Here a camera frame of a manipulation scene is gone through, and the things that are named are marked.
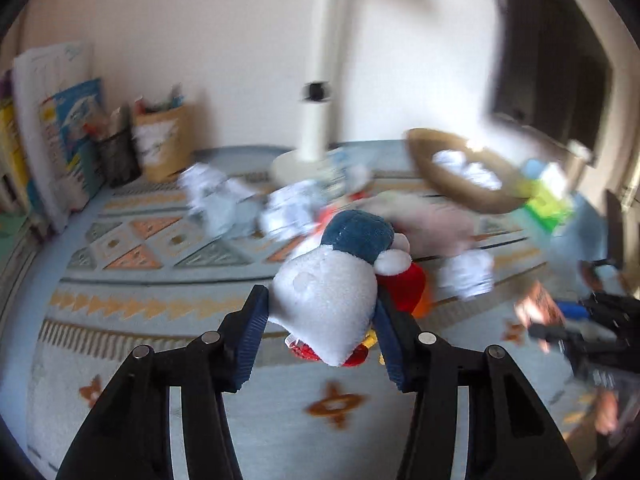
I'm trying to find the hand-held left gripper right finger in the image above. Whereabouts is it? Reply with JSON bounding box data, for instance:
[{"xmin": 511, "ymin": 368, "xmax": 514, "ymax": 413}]
[{"xmin": 373, "ymin": 294, "xmax": 583, "ymax": 480}]

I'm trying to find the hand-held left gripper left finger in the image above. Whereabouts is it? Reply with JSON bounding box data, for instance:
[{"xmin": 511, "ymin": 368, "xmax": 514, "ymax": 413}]
[{"xmin": 55, "ymin": 284, "xmax": 273, "ymax": 480}]

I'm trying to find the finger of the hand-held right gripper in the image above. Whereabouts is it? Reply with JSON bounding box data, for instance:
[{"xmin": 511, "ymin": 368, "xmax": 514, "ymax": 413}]
[
  {"xmin": 555, "ymin": 300, "xmax": 593, "ymax": 321},
  {"xmin": 529, "ymin": 322, "xmax": 573, "ymax": 349}
]

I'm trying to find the orange wrapper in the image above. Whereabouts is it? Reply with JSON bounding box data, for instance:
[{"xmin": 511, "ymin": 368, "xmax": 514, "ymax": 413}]
[{"xmin": 515, "ymin": 281, "xmax": 566, "ymax": 330}]

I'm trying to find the orange fruit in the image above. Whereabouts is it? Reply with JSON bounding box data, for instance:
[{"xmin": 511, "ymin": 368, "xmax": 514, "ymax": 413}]
[{"xmin": 411, "ymin": 284, "xmax": 432, "ymax": 319}]

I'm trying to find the white and blue plush toy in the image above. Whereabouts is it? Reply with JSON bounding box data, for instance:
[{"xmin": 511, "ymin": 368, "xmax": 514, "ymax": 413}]
[{"xmin": 270, "ymin": 210, "xmax": 413, "ymax": 368}]

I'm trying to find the pink plush toy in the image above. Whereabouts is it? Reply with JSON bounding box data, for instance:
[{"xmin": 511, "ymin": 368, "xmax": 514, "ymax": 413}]
[{"xmin": 380, "ymin": 194, "xmax": 477, "ymax": 259}]

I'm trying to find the woven brown basket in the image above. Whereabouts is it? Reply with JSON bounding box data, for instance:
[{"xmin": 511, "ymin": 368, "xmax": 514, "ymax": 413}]
[{"xmin": 405, "ymin": 127, "xmax": 538, "ymax": 215}]

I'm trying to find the heap of papers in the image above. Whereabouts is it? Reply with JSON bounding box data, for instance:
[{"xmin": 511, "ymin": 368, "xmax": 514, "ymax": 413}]
[{"xmin": 432, "ymin": 149, "xmax": 503, "ymax": 192}]

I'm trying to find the person's right hand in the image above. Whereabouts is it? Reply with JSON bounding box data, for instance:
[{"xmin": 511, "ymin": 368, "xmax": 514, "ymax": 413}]
[{"xmin": 595, "ymin": 390, "xmax": 622, "ymax": 436}]

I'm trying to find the green packet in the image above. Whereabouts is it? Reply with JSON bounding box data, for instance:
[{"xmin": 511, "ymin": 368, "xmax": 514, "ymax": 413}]
[{"xmin": 522, "ymin": 180, "xmax": 576, "ymax": 234}]

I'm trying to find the patterned blue mat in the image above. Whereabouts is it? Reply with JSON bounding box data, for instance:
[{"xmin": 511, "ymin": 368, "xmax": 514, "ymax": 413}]
[{"xmin": 25, "ymin": 145, "xmax": 616, "ymax": 480}]

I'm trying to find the white tissue pack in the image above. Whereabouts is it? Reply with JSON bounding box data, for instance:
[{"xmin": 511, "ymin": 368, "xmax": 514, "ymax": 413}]
[{"xmin": 520, "ymin": 157, "xmax": 571, "ymax": 196}]

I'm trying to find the beige cylinder container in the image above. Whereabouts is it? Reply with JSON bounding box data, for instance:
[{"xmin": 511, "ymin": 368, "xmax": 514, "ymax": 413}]
[{"xmin": 565, "ymin": 139, "xmax": 598, "ymax": 169}]

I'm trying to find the white desk lamp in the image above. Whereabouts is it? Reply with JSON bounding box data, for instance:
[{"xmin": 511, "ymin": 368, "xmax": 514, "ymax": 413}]
[{"xmin": 270, "ymin": 0, "xmax": 353, "ymax": 187}]

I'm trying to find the black mesh pen holder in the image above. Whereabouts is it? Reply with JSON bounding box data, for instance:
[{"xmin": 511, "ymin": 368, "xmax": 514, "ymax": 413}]
[{"xmin": 95, "ymin": 107, "xmax": 142, "ymax": 189}]

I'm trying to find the bundle of pens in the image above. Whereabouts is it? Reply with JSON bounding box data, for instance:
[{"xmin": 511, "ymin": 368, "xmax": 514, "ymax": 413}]
[{"xmin": 134, "ymin": 85, "xmax": 187, "ymax": 117}]

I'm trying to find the dark monitor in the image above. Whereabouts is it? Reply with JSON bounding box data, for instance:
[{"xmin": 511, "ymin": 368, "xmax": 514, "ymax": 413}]
[{"xmin": 487, "ymin": 0, "xmax": 615, "ymax": 167}]

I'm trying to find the blue workbook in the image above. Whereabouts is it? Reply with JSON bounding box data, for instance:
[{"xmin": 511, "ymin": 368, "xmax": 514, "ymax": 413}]
[{"xmin": 40, "ymin": 77, "xmax": 107, "ymax": 211}]

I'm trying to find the stack of green books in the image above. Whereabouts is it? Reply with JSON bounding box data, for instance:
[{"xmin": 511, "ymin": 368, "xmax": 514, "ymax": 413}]
[{"xmin": 0, "ymin": 209, "xmax": 32, "ymax": 243}]

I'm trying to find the yellow book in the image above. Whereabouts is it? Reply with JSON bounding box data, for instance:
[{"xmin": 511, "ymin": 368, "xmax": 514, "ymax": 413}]
[{"xmin": 0, "ymin": 100, "xmax": 32, "ymax": 202}]

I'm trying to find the row of books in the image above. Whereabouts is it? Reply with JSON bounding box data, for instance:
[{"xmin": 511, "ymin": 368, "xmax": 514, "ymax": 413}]
[{"xmin": 12, "ymin": 42, "xmax": 95, "ymax": 233}]

